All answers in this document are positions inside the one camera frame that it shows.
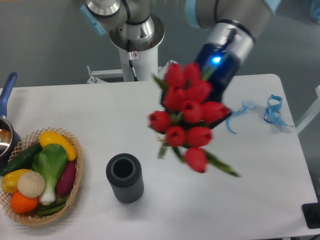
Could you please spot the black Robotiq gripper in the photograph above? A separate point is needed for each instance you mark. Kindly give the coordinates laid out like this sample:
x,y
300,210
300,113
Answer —
x,y
219,66

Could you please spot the red tulip bouquet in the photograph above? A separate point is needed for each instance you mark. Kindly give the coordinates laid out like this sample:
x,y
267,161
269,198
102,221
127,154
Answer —
x,y
184,98

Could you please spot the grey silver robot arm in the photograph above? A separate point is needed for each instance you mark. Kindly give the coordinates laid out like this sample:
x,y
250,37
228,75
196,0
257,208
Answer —
x,y
183,42

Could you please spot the dark grey ribbed vase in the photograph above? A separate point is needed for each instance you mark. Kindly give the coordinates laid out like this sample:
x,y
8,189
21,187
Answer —
x,y
124,173

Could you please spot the blue curved ribbon strip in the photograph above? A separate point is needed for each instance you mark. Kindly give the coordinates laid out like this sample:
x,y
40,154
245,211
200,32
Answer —
x,y
246,105

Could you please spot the blue knotted ribbon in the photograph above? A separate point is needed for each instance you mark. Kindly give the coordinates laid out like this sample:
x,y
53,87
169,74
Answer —
x,y
272,113

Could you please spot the black device at edge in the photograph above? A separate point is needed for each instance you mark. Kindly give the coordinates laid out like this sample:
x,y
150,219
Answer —
x,y
311,212

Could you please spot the purple sweet potato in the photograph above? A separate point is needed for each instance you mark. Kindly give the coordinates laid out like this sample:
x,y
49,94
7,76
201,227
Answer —
x,y
67,179

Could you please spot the blue object top right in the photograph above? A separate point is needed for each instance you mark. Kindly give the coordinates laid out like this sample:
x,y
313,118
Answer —
x,y
315,10

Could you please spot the yellow squash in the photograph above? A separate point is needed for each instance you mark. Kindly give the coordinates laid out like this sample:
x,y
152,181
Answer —
x,y
52,137

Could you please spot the green bok choy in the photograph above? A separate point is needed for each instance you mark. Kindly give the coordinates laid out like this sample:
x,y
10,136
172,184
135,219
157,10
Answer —
x,y
50,163

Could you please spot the green bean pods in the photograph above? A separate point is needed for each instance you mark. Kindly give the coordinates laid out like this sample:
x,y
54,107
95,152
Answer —
x,y
51,209

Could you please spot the green cucumber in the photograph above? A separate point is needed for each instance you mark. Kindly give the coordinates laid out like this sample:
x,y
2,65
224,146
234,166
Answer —
x,y
23,160

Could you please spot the woven wicker basket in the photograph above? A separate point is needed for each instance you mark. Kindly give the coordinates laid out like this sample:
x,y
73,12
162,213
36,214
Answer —
x,y
32,218

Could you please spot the orange fruit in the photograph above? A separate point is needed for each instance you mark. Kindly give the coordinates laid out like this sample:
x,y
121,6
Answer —
x,y
21,204

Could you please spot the yellow bell pepper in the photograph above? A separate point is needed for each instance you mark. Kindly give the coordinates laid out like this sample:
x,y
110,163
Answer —
x,y
10,180

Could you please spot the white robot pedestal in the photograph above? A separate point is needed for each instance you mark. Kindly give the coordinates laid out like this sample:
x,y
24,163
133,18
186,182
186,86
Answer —
x,y
135,66

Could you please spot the white frame at right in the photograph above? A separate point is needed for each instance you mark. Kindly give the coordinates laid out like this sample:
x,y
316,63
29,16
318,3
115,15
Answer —
x,y
309,114

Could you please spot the blue handled saucepan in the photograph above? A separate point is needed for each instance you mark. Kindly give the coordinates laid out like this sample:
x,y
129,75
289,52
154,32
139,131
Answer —
x,y
9,138

